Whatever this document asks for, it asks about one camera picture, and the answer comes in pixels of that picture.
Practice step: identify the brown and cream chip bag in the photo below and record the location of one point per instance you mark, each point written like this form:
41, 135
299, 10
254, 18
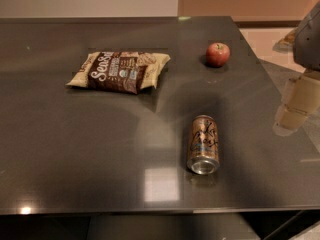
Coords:
125, 72

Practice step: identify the orange soda can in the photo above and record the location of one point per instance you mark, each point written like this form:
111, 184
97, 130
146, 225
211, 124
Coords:
203, 149

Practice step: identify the red apple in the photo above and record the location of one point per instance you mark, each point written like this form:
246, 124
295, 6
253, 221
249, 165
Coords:
217, 54

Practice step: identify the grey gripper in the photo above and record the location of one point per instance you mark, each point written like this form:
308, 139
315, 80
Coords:
308, 42

